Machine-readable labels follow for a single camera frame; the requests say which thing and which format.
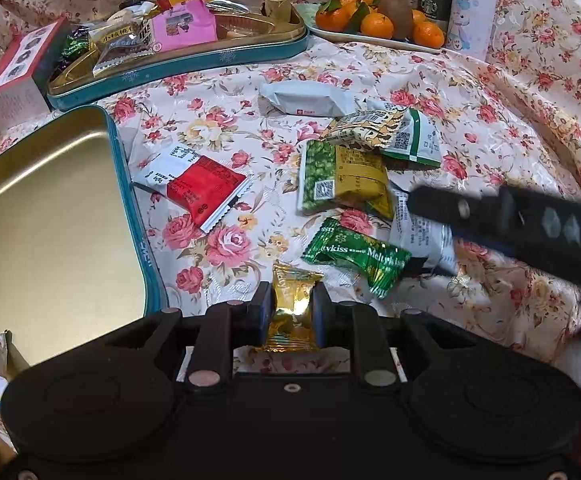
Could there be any red white small box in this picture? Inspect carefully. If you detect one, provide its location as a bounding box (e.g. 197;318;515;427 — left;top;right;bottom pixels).
0;18;69;130

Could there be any gold candy wrapper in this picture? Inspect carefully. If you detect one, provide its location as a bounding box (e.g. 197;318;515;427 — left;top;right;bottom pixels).
263;261;323;353

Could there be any teal tin tray with snacks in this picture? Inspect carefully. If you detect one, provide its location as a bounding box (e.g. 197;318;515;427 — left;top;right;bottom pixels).
46;11;308;110

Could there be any front right tangerine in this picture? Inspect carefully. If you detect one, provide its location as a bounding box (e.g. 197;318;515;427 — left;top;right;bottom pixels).
412;21;446;49

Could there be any pale fruit plate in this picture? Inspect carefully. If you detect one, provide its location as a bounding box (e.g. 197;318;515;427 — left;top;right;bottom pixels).
295;1;447;56

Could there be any red white snack packet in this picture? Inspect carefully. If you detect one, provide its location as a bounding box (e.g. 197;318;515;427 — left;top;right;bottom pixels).
132;143;251;234

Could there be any green pea yellow snack packet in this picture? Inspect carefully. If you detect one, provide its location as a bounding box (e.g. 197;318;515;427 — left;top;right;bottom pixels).
297;140;394;222

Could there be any yellow patterned biscuit packet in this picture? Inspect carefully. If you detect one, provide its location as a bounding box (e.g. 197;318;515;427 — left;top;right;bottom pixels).
324;110;405;150

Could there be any purple rabbit thermos bottle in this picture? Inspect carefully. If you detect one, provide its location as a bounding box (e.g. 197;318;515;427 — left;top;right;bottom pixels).
446;0;497;61

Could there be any left tangerine with leaf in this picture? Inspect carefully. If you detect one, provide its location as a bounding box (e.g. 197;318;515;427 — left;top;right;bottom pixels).
315;8;350;32

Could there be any green meltykiss candy packet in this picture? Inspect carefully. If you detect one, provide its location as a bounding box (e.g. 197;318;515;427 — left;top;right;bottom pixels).
301;218;411;299

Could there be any front middle tangerine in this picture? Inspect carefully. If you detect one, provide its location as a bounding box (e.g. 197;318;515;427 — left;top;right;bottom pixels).
360;12;395;39

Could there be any floral sofa cover cloth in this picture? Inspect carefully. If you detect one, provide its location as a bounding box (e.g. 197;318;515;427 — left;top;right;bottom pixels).
0;0;581;385

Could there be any pink snack packet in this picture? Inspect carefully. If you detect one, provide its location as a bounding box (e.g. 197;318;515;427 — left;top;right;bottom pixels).
149;0;218;53

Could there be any white green striped snack packet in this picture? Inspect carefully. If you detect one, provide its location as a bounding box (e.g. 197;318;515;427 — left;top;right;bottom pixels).
367;100;441;168

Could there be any white text snack packet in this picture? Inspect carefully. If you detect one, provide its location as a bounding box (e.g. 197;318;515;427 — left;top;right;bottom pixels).
389;182;458;276

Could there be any brown kiwi fruit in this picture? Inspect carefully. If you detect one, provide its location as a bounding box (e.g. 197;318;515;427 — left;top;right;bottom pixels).
379;0;413;41

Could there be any dark starbucks coffee can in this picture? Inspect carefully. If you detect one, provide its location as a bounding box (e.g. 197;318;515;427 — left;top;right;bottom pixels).
417;0;452;32

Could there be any empty teal tin box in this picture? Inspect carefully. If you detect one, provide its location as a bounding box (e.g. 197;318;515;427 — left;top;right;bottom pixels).
0;104;170;420

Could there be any pale grey snack bar packet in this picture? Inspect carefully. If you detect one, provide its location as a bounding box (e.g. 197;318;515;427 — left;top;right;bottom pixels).
260;80;357;118

